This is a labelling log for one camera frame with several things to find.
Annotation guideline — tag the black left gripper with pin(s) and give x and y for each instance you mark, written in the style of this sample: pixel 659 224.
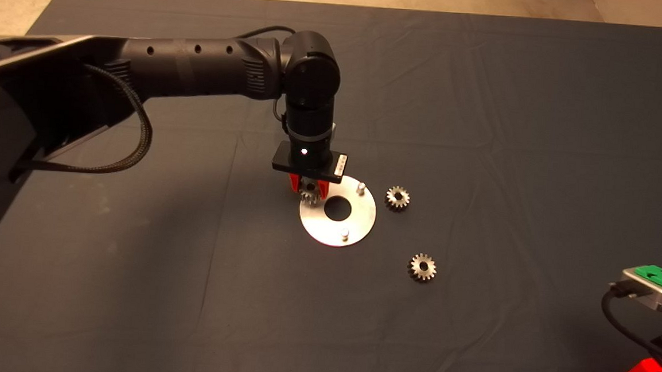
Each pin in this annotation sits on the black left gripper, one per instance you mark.
pixel 309 159

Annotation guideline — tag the steel planetary gear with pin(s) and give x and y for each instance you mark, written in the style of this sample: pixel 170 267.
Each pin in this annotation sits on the steel planetary gear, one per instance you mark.
pixel 308 198
pixel 421 276
pixel 397 207

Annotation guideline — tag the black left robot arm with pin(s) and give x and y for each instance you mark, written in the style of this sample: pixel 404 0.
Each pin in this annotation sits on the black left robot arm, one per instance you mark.
pixel 200 66

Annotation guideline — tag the round metal carrier plate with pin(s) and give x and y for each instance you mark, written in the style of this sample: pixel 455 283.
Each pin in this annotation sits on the round metal carrier plate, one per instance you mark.
pixel 363 217

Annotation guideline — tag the dark table cloth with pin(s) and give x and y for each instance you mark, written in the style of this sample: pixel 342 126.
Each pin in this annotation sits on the dark table cloth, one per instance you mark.
pixel 485 103

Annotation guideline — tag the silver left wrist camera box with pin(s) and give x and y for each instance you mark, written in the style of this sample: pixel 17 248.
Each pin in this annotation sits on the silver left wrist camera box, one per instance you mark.
pixel 332 134

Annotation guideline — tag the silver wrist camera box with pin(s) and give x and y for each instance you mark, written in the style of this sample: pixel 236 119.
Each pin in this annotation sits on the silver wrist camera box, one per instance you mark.
pixel 649 293
pixel 332 134

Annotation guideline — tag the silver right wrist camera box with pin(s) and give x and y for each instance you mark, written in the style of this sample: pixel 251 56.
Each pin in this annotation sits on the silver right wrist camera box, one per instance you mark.
pixel 649 293

